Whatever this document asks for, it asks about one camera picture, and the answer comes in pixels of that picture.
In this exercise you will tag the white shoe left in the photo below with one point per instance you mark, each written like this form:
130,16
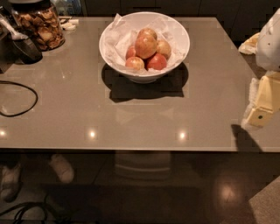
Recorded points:
10,185

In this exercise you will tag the large top red-yellow apple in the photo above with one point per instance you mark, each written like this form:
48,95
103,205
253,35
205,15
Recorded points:
145,46

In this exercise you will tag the black round device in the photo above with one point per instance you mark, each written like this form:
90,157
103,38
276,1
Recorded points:
26,51

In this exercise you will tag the front left apple in bowl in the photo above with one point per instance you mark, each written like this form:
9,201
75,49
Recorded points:
135,63

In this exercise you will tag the white spoon handle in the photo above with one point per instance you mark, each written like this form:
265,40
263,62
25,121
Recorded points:
15,35

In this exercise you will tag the white shoe right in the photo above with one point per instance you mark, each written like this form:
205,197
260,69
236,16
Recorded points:
62,168

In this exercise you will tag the front right red apple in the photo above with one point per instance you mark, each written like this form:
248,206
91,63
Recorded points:
157,62

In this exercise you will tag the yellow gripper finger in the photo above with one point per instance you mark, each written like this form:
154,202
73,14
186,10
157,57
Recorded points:
264,99
249,46

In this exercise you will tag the glass jar of dried chips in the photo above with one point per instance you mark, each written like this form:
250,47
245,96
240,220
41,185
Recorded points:
40,18

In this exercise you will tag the white small items on table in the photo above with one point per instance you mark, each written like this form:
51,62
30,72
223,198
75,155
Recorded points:
68,24

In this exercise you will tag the white paper bowl liner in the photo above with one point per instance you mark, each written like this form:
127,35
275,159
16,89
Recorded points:
116,43

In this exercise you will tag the white ceramic bowl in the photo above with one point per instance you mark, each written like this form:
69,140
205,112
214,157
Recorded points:
175,35

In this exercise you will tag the right apple in bowl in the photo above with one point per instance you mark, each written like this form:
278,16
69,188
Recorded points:
164,48

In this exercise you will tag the back apple in bowl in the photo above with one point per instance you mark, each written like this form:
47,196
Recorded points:
147,31

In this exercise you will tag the left red apple in bowl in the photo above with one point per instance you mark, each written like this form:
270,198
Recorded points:
131,52

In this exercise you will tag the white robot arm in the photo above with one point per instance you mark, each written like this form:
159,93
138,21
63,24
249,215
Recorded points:
267,54

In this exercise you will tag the white shoe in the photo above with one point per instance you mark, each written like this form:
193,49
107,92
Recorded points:
10,185
62,168

